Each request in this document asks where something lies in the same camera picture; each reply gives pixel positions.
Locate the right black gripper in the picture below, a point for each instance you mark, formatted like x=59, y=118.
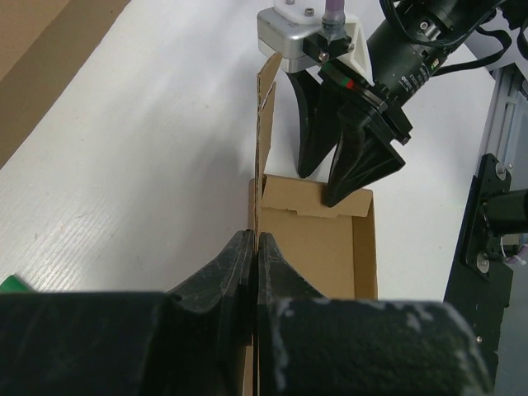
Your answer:
x=364, y=151

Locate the large closed cardboard box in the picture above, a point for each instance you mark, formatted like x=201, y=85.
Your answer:
x=43, y=45

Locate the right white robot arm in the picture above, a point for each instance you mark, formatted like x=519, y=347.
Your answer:
x=415, y=39

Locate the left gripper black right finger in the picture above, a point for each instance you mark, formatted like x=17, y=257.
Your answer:
x=309, y=344

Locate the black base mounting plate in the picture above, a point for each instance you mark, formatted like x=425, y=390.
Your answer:
x=480, y=281

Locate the green white marker pen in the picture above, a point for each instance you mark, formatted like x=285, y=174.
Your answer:
x=13, y=284

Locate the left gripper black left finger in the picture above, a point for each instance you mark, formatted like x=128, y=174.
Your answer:
x=190, y=340

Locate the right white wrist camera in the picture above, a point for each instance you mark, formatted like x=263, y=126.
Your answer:
x=306, y=33

